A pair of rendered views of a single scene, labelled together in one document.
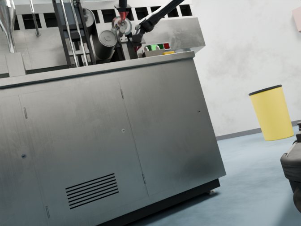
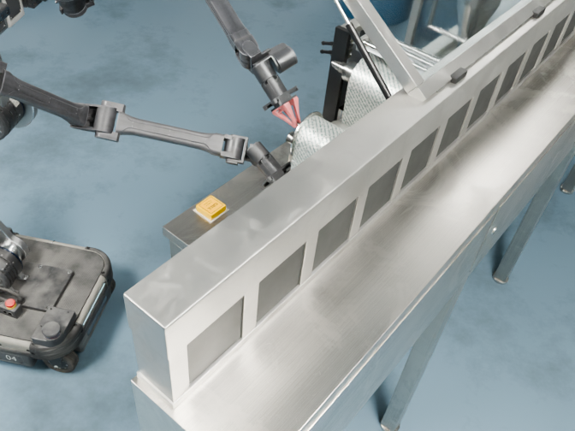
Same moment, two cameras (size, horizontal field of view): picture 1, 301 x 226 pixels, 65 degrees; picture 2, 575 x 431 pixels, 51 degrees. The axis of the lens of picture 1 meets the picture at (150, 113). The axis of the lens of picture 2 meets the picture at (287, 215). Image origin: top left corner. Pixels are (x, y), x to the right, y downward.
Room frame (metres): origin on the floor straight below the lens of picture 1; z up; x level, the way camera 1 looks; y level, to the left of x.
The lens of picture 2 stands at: (2.76, -0.77, 2.30)
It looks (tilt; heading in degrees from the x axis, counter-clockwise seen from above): 45 degrees down; 146
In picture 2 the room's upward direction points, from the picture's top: 7 degrees clockwise
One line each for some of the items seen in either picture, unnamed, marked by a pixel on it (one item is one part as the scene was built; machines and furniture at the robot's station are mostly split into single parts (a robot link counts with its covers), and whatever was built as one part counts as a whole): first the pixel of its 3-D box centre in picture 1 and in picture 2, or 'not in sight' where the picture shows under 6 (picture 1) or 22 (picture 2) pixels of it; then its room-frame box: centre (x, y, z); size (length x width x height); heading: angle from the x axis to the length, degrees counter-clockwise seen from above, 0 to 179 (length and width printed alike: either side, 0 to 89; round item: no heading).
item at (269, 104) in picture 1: (272, 113); not in sight; (2.98, -1.46, 0.31); 0.39 x 0.39 x 0.62
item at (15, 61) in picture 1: (13, 53); not in sight; (1.47, 0.75, 1.18); 0.14 x 0.14 x 0.57
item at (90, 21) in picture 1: (82, 27); not in sight; (1.66, 0.32, 1.33); 0.25 x 0.14 x 0.14; 21
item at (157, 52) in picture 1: (147, 63); not in sight; (1.85, -0.07, 1.00); 0.40 x 0.16 x 0.06; 21
